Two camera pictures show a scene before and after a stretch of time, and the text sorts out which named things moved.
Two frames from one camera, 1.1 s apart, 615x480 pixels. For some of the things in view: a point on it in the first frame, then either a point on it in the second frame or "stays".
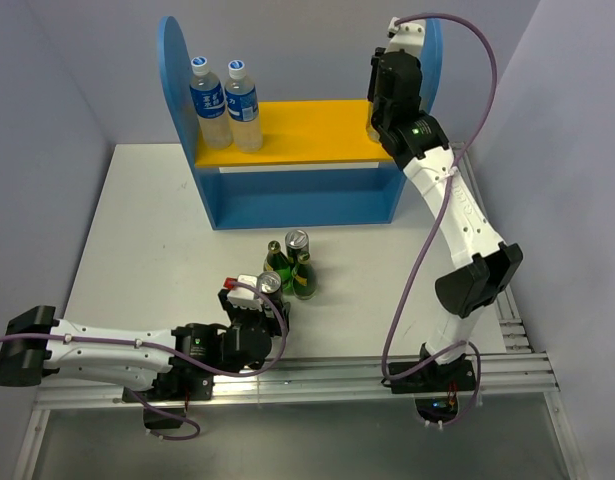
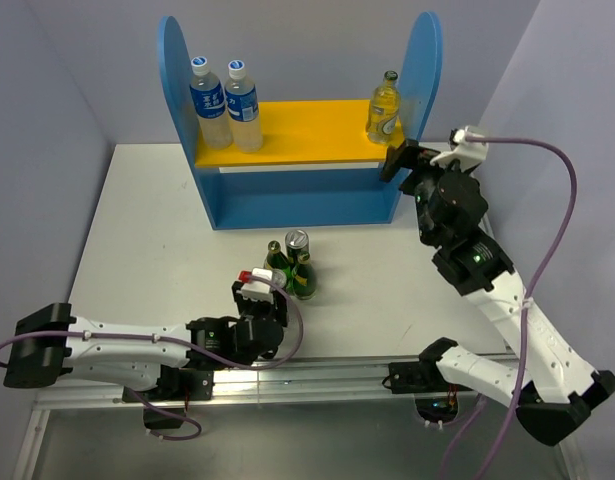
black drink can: [297, 241] stays
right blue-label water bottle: [242, 109] stays
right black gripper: [373, 72] -> [410, 154]
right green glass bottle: [304, 279] stays
